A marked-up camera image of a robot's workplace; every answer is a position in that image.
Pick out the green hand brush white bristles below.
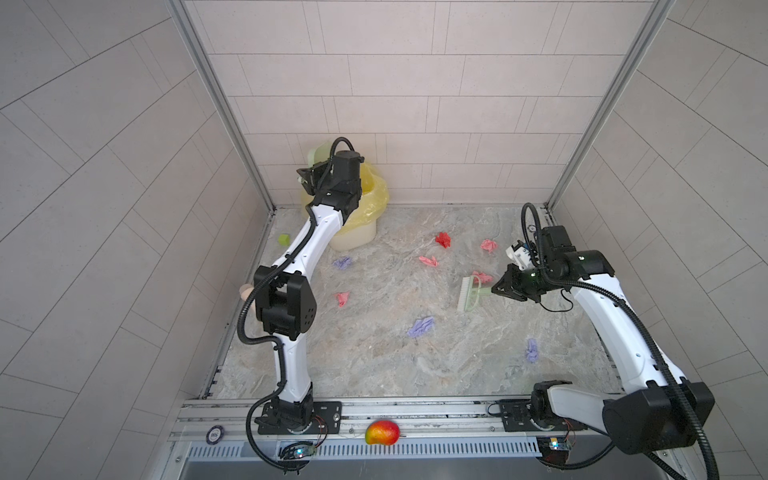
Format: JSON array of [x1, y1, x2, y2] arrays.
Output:
[[457, 274, 492, 313]]

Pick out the purple paper scrap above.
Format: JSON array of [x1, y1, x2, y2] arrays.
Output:
[[525, 338, 539, 364], [333, 256, 353, 271], [407, 316, 435, 339]]

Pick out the green dustpan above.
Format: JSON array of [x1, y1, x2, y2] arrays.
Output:
[[307, 140, 333, 167]]

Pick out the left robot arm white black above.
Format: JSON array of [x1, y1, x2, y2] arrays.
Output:
[[236, 137, 364, 431]]

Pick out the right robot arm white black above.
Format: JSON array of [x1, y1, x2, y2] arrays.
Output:
[[491, 203, 720, 479]]

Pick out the pink paper scrap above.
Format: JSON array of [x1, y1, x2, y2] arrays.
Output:
[[418, 256, 439, 267], [481, 239, 498, 252], [336, 292, 350, 307], [472, 271, 493, 284]]

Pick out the pink paper scrap far right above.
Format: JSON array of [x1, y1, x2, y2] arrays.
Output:
[[481, 239, 498, 252]]

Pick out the pink paper scrap centre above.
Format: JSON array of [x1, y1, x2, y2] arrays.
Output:
[[418, 256, 439, 267]]

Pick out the red paper scrap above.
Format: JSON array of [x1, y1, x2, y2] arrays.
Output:
[[435, 232, 451, 249]]

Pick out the pink paper scrap left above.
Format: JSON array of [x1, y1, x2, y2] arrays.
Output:
[[336, 292, 350, 307]]

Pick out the beige rolling pin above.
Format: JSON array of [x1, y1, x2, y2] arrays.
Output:
[[239, 284, 254, 300]]

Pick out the right circuit board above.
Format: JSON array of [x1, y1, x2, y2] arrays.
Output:
[[536, 436, 573, 466]]

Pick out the circuit board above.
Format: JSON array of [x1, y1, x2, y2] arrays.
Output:
[[536, 436, 573, 466], [279, 441, 317, 461]]

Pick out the red yellow mango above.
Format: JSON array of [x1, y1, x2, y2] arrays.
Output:
[[365, 420, 401, 446]]

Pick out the left circuit board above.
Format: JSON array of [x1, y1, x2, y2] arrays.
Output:
[[279, 441, 317, 461]]

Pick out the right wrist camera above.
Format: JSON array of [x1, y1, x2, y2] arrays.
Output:
[[505, 240, 534, 271]]

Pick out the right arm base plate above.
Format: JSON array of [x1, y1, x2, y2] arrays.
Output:
[[486, 399, 587, 432]]

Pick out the aluminium front rail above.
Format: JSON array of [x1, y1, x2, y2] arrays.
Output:
[[169, 395, 604, 461]]

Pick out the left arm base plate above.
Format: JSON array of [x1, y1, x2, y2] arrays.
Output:
[[254, 400, 342, 435]]

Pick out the poker chip on rail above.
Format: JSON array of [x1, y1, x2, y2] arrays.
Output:
[[205, 425, 225, 445]]

